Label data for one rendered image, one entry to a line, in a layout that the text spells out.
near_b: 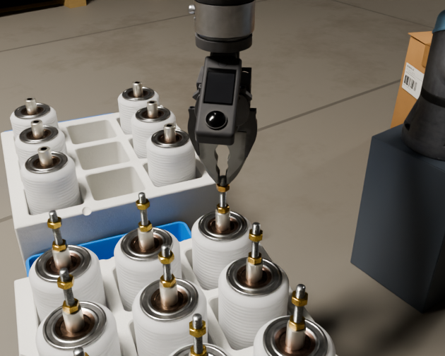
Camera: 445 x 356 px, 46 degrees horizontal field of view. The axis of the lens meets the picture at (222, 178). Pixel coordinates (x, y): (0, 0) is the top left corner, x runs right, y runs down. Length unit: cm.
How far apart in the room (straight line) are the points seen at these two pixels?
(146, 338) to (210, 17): 40
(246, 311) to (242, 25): 36
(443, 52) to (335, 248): 49
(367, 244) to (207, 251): 41
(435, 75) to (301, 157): 66
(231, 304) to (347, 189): 73
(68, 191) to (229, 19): 50
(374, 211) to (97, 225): 52
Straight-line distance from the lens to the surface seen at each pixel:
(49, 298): 76
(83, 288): 75
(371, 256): 110
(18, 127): 120
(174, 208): 104
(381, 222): 104
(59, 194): 99
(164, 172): 103
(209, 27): 64
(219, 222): 79
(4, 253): 123
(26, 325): 80
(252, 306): 69
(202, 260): 80
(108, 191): 113
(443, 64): 89
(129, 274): 76
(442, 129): 93
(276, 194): 133
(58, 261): 76
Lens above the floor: 74
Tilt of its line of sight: 32 degrees down
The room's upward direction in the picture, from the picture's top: straight up
